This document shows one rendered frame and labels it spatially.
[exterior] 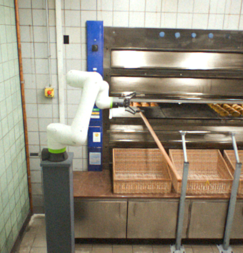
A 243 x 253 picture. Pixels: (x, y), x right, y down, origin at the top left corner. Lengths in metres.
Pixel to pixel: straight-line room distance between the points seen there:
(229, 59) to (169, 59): 0.61
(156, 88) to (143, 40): 0.49
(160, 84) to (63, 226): 1.67
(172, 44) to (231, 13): 0.62
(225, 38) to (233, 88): 0.51
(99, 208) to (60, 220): 0.73
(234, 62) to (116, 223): 1.98
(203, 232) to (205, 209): 0.27
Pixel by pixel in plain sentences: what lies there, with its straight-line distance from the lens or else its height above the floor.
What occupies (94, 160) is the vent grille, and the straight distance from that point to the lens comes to 3.28.
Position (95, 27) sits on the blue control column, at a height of 2.08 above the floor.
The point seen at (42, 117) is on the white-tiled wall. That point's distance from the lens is 3.23.
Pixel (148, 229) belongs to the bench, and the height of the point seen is 0.21.
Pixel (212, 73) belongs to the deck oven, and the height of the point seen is 1.67.
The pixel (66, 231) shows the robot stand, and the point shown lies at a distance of 2.36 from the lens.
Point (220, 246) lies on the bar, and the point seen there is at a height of 0.01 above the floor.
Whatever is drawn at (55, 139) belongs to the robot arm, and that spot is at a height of 1.37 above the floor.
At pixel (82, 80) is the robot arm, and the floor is 1.74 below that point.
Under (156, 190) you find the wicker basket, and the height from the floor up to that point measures 0.61.
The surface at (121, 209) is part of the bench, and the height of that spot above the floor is 0.44.
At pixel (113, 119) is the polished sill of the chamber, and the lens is 3.15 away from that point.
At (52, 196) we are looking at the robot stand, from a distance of 2.21.
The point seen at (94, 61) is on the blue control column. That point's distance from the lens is 3.01.
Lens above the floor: 2.07
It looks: 17 degrees down
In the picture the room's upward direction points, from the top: 1 degrees clockwise
